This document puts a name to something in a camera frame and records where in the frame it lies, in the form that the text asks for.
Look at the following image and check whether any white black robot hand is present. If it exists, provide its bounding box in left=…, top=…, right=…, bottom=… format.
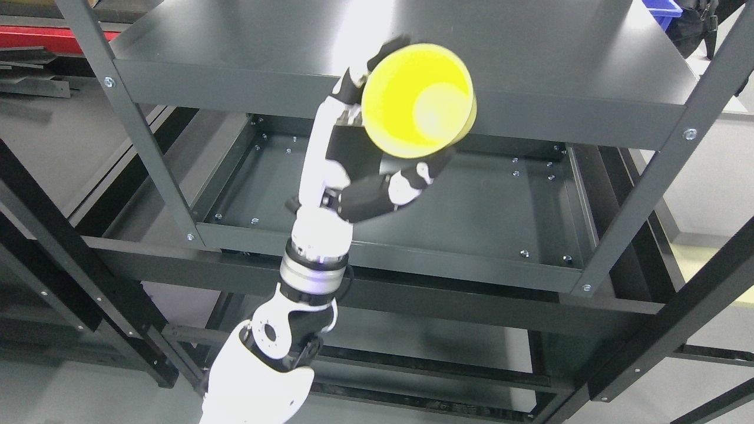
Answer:
left=286, top=34, right=455, bottom=267

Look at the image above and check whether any red panel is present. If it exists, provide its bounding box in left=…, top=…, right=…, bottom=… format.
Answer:
left=1, top=26, right=82, bottom=54

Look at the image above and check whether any grey metal shelf unit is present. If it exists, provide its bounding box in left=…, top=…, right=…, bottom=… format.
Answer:
left=2, top=1, right=752, bottom=423

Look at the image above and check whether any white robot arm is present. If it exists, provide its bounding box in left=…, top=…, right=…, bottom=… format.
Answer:
left=200, top=239, right=350, bottom=423

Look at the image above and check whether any blue plastic bin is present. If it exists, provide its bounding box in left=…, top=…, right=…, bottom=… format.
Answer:
left=631, top=1, right=683, bottom=32

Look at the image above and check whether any yellow plastic cup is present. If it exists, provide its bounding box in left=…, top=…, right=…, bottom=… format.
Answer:
left=361, top=43, right=477, bottom=159

